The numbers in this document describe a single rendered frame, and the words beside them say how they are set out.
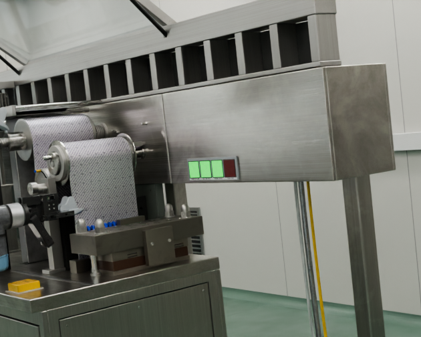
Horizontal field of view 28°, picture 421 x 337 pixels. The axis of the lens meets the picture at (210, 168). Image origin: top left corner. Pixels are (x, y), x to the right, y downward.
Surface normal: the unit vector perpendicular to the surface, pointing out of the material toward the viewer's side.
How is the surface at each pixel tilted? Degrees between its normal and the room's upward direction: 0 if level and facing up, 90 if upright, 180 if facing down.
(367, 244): 90
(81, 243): 90
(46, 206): 90
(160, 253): 90
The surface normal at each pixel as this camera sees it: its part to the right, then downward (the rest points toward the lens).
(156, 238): 0.61, -0.02
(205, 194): -0.79, 0.11
